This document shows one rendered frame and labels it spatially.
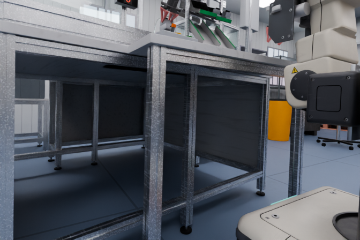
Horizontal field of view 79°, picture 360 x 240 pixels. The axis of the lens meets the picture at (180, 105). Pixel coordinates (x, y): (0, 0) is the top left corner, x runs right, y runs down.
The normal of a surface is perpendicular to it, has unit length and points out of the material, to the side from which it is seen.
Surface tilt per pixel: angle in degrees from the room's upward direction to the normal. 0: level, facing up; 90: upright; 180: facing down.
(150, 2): 90
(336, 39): 82
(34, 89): 90
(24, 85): 90
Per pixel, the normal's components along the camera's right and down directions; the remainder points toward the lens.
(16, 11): 0.65, 0.04
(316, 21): -0.85, -0.01
